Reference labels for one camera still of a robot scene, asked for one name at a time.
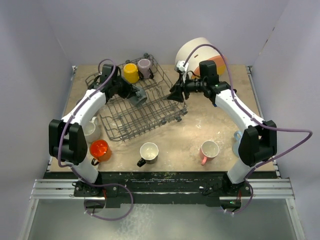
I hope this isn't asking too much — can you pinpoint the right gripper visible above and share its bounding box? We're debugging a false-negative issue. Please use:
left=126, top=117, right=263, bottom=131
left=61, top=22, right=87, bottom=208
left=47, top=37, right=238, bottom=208
left=167, top=72, right=207, bottom=103

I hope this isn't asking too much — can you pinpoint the yellow mug black handle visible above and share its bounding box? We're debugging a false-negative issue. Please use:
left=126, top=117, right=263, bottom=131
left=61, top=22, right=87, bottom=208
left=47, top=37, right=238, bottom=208
left=123, top=63, right=140, bottom=84

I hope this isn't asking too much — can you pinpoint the purple mug black handle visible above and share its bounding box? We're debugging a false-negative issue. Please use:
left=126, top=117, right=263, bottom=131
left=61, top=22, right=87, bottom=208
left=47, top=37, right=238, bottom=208
left=137, top=58, right=154, bottom=80

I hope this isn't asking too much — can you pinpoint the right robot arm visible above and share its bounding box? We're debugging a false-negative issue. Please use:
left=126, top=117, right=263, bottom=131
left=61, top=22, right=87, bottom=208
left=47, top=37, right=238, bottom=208
left=167, top=60, right=277, bottom=196

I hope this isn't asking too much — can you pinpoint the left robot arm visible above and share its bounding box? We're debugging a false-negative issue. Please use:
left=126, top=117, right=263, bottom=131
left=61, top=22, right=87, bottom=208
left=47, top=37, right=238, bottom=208
left=48, top=64, right=135, bottom=196

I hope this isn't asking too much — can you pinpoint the white round drawer cabinet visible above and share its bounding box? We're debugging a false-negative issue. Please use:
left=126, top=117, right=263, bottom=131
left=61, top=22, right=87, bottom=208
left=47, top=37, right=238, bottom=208
left=175, top=37, right=226, bottom=76

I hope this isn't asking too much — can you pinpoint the orange mug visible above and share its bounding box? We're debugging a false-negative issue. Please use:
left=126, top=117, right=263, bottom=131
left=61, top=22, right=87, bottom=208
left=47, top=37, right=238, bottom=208
left=89, top=139, right=112, bottom=166

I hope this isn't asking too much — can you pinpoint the pink mug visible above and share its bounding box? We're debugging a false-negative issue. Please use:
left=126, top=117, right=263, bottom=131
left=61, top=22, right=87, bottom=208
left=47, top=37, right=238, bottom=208
left=199, top=140, right=220, bottom=166

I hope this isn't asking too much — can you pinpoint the light blue mug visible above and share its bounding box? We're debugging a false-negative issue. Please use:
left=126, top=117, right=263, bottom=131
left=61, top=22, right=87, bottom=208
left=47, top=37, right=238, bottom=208
left=232, top=130, right=243, bottom=158

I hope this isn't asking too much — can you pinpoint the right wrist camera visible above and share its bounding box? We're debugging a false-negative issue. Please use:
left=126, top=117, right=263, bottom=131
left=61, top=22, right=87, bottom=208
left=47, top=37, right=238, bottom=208
left=174, top=60, right=189, bottom=74

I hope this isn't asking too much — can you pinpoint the grey wire dish rack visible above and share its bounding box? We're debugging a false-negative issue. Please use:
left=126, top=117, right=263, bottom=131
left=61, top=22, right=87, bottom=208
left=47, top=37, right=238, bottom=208
left=98, top=53, right=188, bottom=142

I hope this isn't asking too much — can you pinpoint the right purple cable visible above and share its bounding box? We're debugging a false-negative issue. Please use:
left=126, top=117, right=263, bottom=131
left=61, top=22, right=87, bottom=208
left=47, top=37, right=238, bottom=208
left=182, top=43, right=314, bottom=216

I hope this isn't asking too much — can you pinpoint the purple cable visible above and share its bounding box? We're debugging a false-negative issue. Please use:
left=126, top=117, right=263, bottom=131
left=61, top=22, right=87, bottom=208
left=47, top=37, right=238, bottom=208
left=57, top=58, right=135, bottom=222
left=182, top=43, right=314, bottom=216

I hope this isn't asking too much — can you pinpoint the white mug black handle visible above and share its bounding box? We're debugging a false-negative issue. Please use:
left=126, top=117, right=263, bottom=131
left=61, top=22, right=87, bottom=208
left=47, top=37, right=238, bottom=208
left=137, top=142, right=159, bottom=168

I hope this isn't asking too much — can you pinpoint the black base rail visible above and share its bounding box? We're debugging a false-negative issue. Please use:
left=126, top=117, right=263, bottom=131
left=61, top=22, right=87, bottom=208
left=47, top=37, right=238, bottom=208
left=72, top=171, right=251, bottom=208

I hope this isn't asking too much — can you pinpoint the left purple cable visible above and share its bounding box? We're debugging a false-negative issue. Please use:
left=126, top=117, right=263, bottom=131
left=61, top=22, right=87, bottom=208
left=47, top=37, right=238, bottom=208
left=57, top=58, right=135, bottom=222

